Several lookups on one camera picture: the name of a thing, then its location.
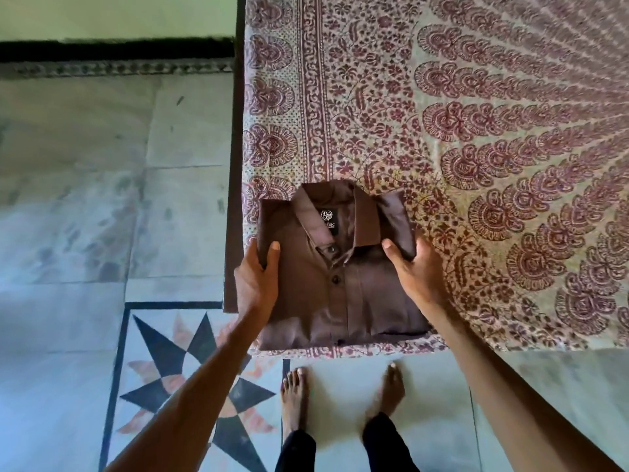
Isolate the person's right hand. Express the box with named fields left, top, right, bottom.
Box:
left=381, top=234, right=453, bottom=317

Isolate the person's left hand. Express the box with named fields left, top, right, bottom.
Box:
left=234, top=238, right=281, bottom=329

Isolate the brown shirt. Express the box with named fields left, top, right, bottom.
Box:
left=255, top=179, right=434, bottom=352

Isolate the person's left forearm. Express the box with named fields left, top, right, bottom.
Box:
left=105, top=309, right=276, bottom=472

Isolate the person's right forearm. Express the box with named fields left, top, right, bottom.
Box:
left=424, top=300, right=624, bottom=472

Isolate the maroon floral printed bedsheet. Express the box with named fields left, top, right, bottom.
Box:
left=241, top=0, right=629, bottom=360

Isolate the person's right foot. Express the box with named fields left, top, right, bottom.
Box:
left=365, top=363, right=407, bottom=433

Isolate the person's foot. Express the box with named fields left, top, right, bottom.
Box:
left=365, top=363, right=407, bottom=433
left=280, top=367, right=310, bottom=445

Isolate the person's left foot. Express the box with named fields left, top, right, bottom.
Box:
left=280, top=367, right=310, bottom=445

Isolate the person's black trouser leg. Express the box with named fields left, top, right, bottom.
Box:
left=275, top=429, right=317, bottom=472
left=362, top=413, right=418, bottom=472

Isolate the dark brown bed frame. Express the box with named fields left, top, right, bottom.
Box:
left=223, top=0, right=247, bottom=314

